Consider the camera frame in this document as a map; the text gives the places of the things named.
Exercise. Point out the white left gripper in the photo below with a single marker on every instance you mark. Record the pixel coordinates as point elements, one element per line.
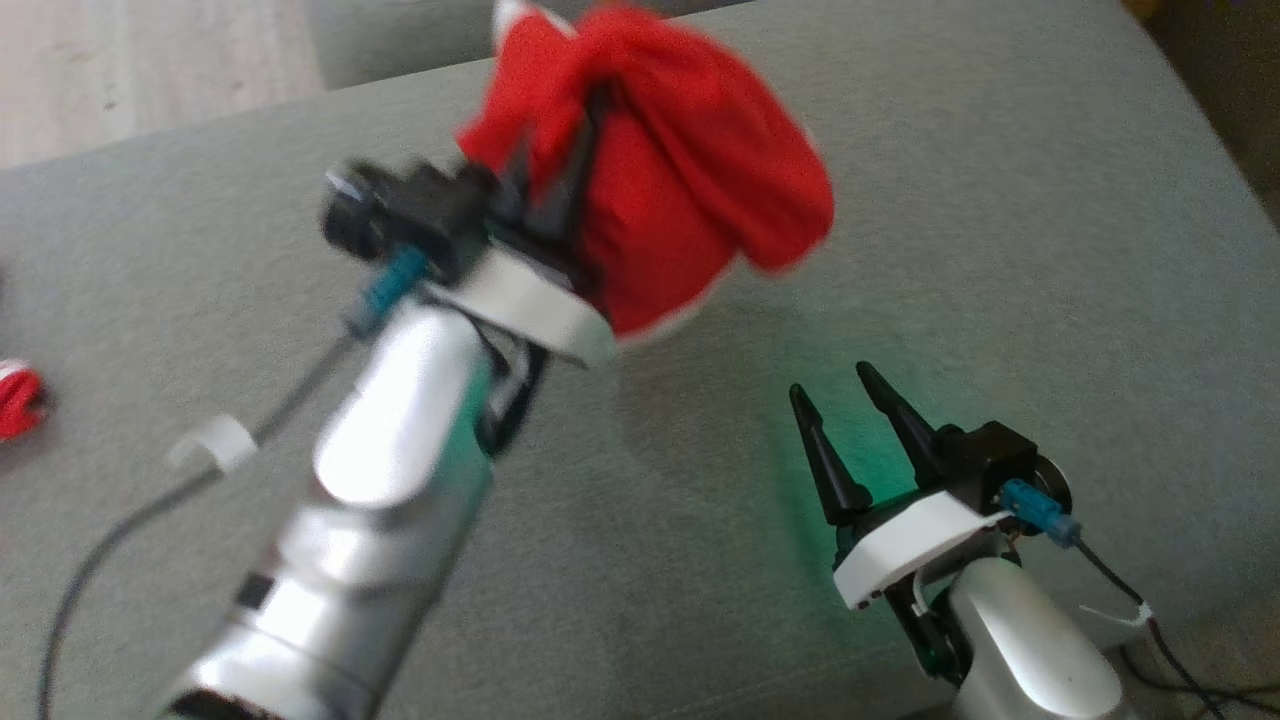
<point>530,300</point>

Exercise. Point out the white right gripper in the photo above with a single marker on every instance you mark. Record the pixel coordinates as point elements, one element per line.
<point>910,545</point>

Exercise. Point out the red t-shirt with white sleeves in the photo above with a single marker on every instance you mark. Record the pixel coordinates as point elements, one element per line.
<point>18,405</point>

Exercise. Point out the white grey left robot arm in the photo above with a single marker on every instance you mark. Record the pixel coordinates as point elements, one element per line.
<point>390,430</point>

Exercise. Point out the small grey sofa seat cushion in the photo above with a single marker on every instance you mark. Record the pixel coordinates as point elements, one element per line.
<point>400,40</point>

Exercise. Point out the large grey sofa seat cushion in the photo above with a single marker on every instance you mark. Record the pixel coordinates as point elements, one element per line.
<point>1000,250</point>

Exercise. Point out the yellow sofa back cushion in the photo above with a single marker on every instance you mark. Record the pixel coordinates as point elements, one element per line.
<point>1142,7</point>

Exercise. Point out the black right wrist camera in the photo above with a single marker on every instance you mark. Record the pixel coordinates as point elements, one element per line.
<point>995,455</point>

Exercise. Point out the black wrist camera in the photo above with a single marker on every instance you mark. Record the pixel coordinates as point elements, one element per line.
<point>995,455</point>
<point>420,215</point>

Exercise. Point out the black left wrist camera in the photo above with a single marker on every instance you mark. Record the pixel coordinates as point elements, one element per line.
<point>420,215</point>

